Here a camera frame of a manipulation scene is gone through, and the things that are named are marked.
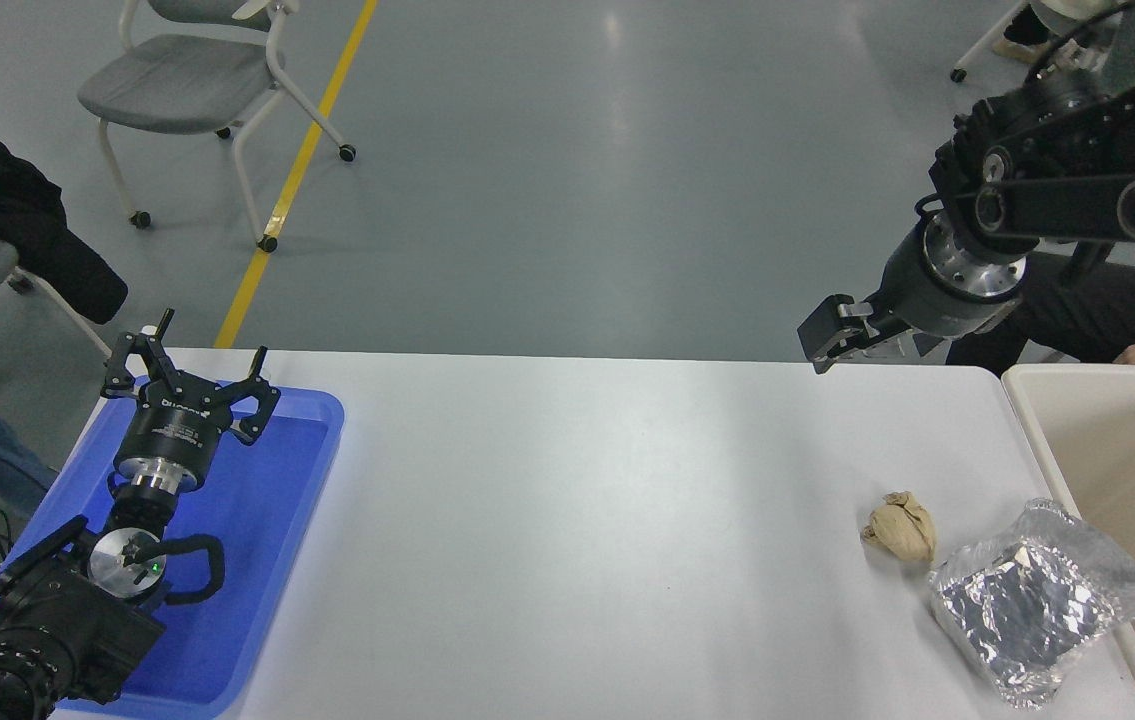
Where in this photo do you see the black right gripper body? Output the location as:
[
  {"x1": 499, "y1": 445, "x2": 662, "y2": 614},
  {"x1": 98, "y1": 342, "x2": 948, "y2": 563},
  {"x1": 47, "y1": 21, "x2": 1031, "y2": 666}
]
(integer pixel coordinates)
[{"x1": 875, "y1": 232, "x2": 1023, "y2": 341}]

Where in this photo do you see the large pale bin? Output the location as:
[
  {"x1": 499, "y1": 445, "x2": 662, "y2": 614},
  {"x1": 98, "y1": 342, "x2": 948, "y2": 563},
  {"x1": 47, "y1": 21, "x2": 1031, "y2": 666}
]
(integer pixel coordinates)
[{"x1": 1000, "y1": 362, "x2": 1135, "y2": 720}]

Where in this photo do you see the crumpled tan paper ball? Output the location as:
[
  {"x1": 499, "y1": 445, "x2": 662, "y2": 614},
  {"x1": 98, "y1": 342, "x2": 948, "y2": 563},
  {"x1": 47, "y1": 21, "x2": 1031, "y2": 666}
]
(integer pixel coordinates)
[{"x1": 860, "y1": 490, "x2": 936, "y2": 564}]

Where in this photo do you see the blue plastic tray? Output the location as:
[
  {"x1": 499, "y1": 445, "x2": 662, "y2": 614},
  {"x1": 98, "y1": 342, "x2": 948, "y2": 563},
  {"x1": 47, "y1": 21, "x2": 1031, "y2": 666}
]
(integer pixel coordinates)
[{"x1": 0, "y1": 385, "x2": 345, "y2": 720}]

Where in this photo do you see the crumpled silver foil tray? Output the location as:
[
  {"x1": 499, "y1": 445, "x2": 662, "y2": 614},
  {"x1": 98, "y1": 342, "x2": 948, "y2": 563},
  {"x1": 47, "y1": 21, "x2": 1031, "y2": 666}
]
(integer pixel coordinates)
[{"x1": 927, "y1": 497, "x2": 1135, "y2": 709}]

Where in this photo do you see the white frame wheeled chair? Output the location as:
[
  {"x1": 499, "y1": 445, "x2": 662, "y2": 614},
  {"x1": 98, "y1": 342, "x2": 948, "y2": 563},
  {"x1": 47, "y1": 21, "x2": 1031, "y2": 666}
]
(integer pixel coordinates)
[{"x1": 950, "y1": 0, "x2": 1028, "y2": 83}]

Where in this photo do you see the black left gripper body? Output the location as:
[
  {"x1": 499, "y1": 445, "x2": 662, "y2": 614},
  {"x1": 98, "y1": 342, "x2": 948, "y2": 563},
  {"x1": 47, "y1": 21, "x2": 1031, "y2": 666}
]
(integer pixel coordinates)
[{"x1": 115, "y1": 390, "x2": 232, "y2": 473}]

